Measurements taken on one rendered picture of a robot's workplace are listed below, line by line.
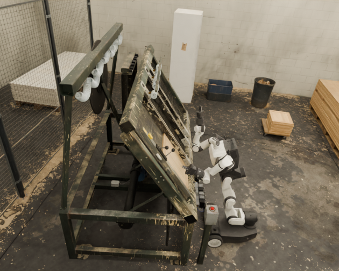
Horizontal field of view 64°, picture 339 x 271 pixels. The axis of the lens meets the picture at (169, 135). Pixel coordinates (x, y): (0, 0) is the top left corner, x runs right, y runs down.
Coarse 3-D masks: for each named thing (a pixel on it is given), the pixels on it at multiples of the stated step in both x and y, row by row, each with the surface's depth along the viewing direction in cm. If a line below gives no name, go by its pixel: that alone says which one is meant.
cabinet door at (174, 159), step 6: (162, 144) 286; (168, 144) 301; (162, 150) 277; (168, 150) 293; (168, 156) 284; (174, 156) 302; (174, 162) 294; (180, 162) 313; (174, 168) 286; (180, 168) 304; (180, 174) 295; (186, 174) 314; (186, 180) 305; (186, 186) 296
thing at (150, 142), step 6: (144, 132) 246; (150, 144) 253; (156, 150) 256; (162, 156) 260; (162, 162) 264; (168, 162) 269; (174, 174) 273; (180, 180) 280; (180, 186) 281; (186, 192) 286
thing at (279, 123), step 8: (272, 112) 576; (280, 112) 578; (288, 112) 580; (264, 120) 600; (272, 120) 545; (280, 120) 548; (288, 120) 550; (264, 128) 572; (272, 128) 551; (280, 128) 548; (288, 128) 546; (264, 136) 569; (288, 136) 556
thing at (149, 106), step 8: (144, 88) 274; (144, 96) 279; (144, 104) 284; (152, 104) 289; (152, 112) 290; (160, 120) 295; (160, 128) 300; (168, 136) 306; (176, 144) 312; (184, 152) 324; (184, 160) 325
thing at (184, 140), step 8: (160, 72) 313; (152, 80) 314; (152, 88) 321; (160, 96) 332; (160, 104) 333; (168, 112) 339; (168, 120) 345; (176, 128) 351; (184, 136) 358; (184, 144) 365
